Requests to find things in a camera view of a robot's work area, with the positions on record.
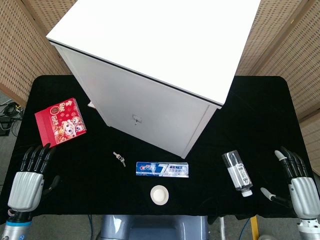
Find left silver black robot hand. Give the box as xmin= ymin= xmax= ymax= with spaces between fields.
xmin=7 ymin=143 xmax=61 ymax=213

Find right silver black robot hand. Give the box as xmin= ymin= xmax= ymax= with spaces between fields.
xmin=260 ymin=146 xmax=319 ymax=220

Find white cabinet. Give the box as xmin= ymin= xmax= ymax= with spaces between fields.
xmin=45 ymin=0 xmax=262 ymax=159

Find clear plastic bottle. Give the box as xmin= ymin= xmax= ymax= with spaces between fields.
xmin=221 ymin=149 xmax=254 ymax=198

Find black tablecloth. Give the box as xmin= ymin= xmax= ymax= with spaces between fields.
xmin=0 ymin=74 xmax=318 ymax=221

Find red spiral desk calendar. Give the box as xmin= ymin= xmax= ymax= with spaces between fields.
xmin=34 ymin=97 xmax=88 ymax=148

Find white metal table leg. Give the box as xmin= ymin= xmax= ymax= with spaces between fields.
xmin=218 ymin=216 xmax=226 ymax=240

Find grey-blue robot torso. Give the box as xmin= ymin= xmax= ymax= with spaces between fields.
xmin=98 ymin=214 xmax=210 ymax=240

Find blue Crest toothpaste box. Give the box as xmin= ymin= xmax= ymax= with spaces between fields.
xmin=135 ymin=161 xmax=190 ymax=179

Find perforated wooden folding screen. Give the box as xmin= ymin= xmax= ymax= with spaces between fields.
xmin=0 ymin=0 xmax=78 ymax=107
xmin=234 ymin=0 xmax=320 ymax=176

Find blue cable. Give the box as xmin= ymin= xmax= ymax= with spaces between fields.
xmin=239 ymin=216 xmax=252 ymax=240

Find black floor cables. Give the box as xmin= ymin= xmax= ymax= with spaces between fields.
xmin=0 ymin=101 xmax=25 ymax=137

